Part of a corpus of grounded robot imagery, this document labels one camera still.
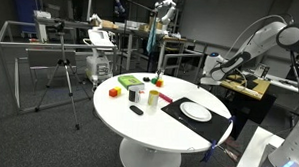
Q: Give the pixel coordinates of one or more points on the small white plate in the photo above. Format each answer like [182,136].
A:
[196,110]

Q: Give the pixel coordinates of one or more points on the large white plate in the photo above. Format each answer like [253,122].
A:
[201,119]

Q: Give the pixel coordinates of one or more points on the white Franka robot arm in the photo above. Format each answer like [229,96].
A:
[257,44]

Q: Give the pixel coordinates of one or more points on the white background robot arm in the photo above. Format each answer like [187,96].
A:
[168,14]

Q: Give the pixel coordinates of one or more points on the green block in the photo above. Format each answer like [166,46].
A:
[154,81]

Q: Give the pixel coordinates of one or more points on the small black oval object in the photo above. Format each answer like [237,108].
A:
[146,79]

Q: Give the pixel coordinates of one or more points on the red cube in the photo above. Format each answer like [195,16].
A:
[112,93]
[159,84]

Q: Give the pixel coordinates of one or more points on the green book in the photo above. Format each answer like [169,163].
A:
[131,82]

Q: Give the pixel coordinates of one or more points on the black and white mug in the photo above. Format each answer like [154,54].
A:
[134,94]

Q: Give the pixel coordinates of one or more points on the black remote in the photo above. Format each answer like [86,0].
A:
[136,110]

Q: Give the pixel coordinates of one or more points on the yellow cube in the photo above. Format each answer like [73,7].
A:
[118,90]

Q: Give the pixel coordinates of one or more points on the teal hanging cloth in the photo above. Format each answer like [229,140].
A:
[151,38]

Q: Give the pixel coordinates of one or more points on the white wheeled machine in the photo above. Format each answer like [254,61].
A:
[98,69]

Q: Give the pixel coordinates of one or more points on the black placemat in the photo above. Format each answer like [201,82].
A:
[216,130]

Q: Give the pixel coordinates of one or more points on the grey panel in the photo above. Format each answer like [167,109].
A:
[50,58]

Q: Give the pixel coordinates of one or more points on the wooden work table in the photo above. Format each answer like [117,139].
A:
[257,91]

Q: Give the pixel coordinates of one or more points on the blue cabinet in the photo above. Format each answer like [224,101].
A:
[25,10]

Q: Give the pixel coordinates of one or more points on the black stand pole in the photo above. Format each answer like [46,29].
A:
[298,82]

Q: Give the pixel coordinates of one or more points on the white table pedestal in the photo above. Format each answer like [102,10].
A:
[150,158]

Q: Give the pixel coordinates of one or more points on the camera tripod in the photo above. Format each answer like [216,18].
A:
[67,70]

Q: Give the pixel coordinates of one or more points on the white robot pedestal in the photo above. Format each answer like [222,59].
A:
[250,157]

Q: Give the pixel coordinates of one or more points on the metal frame railing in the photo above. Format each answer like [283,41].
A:
[24,44]

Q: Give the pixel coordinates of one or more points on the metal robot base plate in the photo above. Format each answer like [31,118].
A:
[270,157]

